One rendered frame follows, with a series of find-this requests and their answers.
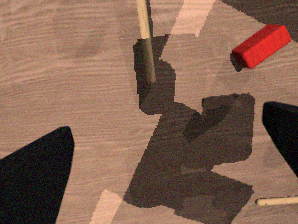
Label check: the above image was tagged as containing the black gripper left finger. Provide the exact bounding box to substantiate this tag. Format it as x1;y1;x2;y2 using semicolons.
0;126;75;224

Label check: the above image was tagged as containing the red rectangular block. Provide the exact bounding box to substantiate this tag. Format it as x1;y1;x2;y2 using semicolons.
232;24;291;69

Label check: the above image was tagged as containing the light wooden stick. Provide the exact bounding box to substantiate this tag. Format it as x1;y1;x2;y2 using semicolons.
256;196;298;206

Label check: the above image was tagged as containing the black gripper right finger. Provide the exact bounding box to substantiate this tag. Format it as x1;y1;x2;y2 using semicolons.
262;101;298;177

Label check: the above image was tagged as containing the wooden stick with blue string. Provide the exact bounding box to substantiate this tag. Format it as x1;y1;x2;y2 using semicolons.
136;0;156;85

